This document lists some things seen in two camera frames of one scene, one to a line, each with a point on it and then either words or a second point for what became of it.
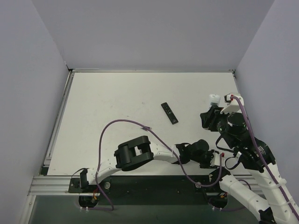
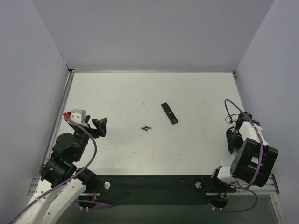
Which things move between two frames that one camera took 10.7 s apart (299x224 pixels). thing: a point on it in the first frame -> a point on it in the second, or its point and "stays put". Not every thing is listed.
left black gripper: x=208 y=159 -> x=94 y=129
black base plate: x=178 y=190 stays put
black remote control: x=169 y=113 stays put
